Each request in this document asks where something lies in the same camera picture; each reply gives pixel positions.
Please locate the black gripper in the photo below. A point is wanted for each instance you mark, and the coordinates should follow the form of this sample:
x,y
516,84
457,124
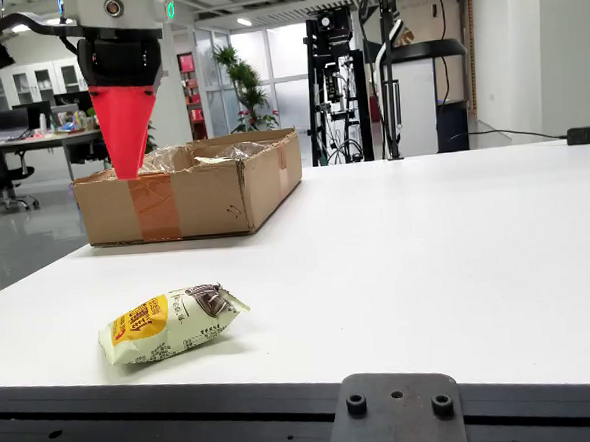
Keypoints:
x,y
120,61

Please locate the green yellow snack packet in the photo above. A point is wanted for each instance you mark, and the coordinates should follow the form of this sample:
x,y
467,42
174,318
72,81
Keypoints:
x,y
156,329

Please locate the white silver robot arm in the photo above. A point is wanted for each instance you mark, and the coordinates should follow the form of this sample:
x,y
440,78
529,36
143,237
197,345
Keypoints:
x,y
127,11

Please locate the pale flat snack packet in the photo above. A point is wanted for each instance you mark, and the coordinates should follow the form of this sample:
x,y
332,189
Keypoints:
x,y
213,160

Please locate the broad-leaf potted plant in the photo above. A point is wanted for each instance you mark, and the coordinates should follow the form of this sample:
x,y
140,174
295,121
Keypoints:
x,y
151,139

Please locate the clear plastic liner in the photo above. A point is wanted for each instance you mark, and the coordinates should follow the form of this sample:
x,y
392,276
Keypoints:
x,y
171,156

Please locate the red bookshelf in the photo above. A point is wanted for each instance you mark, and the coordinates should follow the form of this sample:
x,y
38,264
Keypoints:
x,y
194,97

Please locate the grey office desk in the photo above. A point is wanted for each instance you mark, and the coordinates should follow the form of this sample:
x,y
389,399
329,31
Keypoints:
x,y
45,142

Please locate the white bottle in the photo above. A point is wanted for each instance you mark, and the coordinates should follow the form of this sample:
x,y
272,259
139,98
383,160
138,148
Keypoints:
x,y
43,123

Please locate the black computer monitor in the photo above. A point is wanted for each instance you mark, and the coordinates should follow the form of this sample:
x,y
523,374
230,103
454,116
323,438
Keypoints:
x,y
12,119
38,112

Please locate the white glass-door cabinets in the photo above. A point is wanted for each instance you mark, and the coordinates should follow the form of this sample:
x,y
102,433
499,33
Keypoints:
x,y
26,84

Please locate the taped cardboard box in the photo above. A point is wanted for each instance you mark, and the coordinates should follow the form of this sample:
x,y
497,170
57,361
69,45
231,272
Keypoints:
x,y
208,201

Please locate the tall slender potted plant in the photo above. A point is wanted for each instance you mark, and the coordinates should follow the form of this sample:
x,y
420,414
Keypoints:
x,y
246,81

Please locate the red flowered potted plant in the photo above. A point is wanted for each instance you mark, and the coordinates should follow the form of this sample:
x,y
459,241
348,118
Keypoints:
x,y
261,123

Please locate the long ceiling light panel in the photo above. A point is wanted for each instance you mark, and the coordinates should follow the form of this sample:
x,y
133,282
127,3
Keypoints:
x,y
20,28

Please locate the small ceiling light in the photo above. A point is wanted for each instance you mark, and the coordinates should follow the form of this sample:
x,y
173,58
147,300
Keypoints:
x,y
244,22

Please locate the black equipment rack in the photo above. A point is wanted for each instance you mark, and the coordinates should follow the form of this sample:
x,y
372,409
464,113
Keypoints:
x,y
315,79

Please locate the black pole stand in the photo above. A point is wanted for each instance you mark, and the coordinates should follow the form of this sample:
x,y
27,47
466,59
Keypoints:
x,y
390,75

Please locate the white kiosk with black top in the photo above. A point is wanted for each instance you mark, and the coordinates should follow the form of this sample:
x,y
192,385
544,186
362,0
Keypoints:
x,y
418,103

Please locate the black power adapter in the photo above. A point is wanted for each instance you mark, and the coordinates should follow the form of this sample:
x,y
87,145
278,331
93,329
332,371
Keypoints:
x,y
588,135

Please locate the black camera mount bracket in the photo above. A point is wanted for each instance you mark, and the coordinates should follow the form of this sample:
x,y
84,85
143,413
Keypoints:
x,y
37,24

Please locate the black table frame rail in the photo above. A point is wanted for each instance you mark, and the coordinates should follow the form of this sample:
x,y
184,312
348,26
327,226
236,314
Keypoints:
x,y
137,431

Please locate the dark bolted bracket plate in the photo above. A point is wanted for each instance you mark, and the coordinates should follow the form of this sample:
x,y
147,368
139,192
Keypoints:
x,y
397,425

